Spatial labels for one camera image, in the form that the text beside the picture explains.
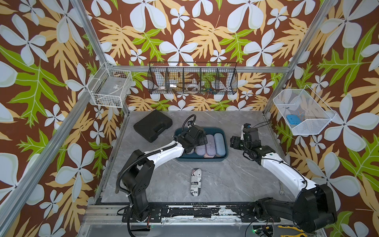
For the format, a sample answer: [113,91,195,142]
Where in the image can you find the teal plastic storage box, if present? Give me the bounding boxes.
[178,127,229,162]

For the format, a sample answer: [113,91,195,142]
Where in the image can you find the lilac glasses case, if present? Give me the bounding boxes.
[206,134,216,157]
[195,145,206,157]

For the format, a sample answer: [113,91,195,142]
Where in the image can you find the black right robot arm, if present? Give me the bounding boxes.
[230,123,337,232]

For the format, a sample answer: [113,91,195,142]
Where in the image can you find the yellow handled pliers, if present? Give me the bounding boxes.
[277,225,308,237]

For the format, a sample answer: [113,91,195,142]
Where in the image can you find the black plastic tool case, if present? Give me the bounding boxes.
[133,110,173,143]

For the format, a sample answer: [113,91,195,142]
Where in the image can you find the white wire basket left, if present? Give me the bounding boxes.
[87,63,133,108]

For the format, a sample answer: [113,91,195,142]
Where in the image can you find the white striped glasses case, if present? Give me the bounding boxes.
[190,168,202,197]

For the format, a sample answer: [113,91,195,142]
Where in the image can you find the white mesh basket right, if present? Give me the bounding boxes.
[273,86,337,136]

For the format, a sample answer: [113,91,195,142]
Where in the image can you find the blue item in basket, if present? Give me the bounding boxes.
[286,115,302,126]

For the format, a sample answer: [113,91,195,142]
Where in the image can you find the light blue glasses case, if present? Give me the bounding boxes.
[214,133,226,157]

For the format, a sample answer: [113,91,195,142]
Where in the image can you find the black wire basket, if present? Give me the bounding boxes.
[147,62,238,95]

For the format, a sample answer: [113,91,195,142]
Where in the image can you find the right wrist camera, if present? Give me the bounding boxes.
[243,123,251,130]

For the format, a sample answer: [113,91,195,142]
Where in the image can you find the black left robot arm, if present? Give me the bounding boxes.
[115,125,207,221]

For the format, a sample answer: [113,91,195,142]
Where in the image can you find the pink hard glasses case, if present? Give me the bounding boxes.
[203,154,215,159]

